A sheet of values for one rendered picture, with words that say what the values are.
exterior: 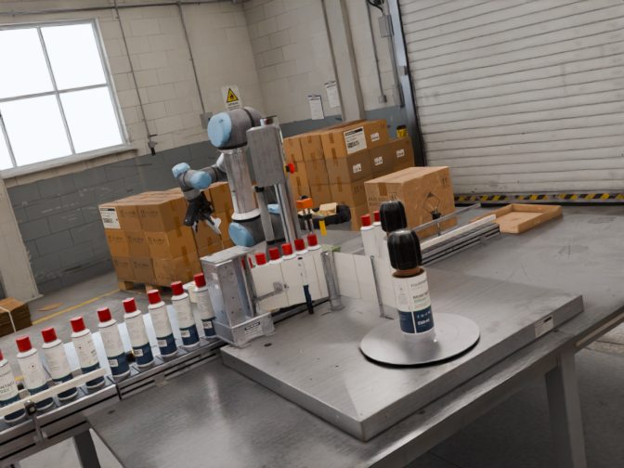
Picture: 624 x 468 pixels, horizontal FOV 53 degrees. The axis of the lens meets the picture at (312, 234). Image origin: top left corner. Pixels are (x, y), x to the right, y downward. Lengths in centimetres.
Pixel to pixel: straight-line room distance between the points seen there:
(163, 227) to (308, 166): 166
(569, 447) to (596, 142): 466
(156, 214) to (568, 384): 425
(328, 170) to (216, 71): 312
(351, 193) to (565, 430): 440
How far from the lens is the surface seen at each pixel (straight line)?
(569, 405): 184
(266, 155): 205
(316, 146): 615
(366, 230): 226
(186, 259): 559
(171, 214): 550
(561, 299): 184
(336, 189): 609
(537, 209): 299
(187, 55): 852
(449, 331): 167
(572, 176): 646
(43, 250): 746
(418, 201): 270
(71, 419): 186
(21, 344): 182
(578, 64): 627
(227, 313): 184
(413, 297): 158
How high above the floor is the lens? 156
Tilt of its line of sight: 13 degrees down
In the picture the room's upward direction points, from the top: 12 degrees counter-clockwise
